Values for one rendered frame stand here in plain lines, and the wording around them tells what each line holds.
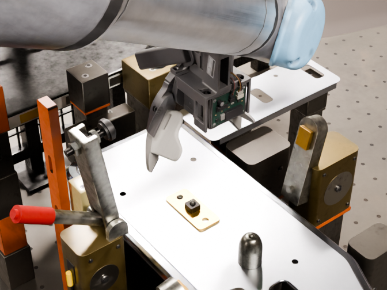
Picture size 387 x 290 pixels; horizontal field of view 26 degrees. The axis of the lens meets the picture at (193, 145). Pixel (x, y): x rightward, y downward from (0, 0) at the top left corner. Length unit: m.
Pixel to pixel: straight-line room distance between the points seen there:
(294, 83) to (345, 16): 2.26
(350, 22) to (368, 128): 1.82
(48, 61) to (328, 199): 0.54
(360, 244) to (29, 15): 0.79
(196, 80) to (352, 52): 1.16
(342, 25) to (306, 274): 2.60
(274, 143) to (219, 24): 0.71
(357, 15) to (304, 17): 2.97
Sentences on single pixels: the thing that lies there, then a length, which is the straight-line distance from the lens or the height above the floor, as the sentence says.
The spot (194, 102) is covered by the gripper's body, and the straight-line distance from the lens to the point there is 1.01.
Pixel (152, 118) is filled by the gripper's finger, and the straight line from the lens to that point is 1.05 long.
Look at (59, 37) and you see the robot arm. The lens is 0.50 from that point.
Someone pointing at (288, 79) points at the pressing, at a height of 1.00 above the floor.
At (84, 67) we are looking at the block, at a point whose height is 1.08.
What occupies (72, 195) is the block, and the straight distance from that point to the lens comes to 1.17.
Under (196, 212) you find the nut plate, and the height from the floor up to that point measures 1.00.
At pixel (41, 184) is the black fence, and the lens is 1.71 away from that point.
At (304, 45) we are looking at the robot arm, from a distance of 0.79.
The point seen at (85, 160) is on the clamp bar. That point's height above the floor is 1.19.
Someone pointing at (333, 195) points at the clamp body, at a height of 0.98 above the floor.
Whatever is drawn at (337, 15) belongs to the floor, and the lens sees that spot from 3.72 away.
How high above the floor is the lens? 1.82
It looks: 39 degrees down
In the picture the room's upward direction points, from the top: straight up
